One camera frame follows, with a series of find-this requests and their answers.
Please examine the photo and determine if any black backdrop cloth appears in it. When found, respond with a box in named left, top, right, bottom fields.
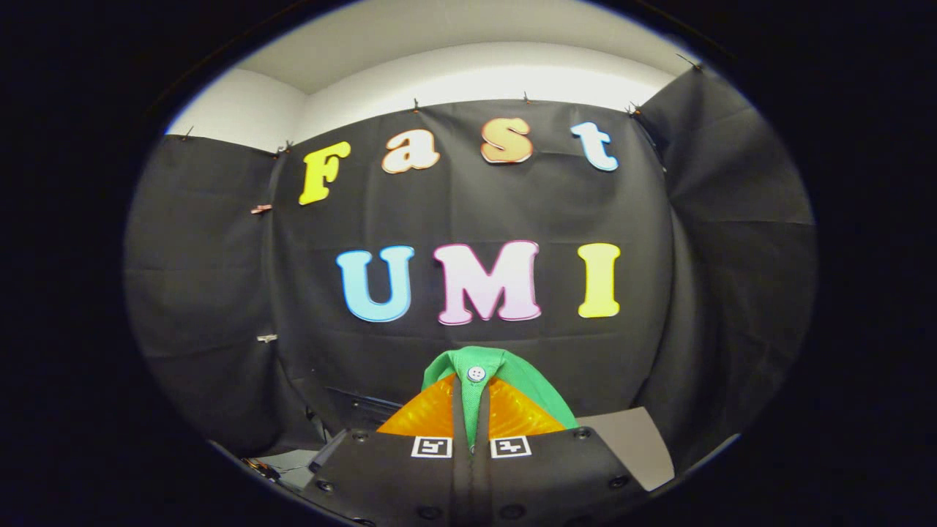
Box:
left=123, top=62, right=817, bottom=476

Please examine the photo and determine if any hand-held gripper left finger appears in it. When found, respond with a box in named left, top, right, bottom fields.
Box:
left=302, top=373, right=474, bottom=527

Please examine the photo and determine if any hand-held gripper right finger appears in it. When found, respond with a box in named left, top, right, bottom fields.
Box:
left=472, top=375, right=650, bottom=527

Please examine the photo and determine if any green polo shirt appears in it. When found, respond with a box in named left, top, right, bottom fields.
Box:
left=422, top=346, right=579, bottom=451

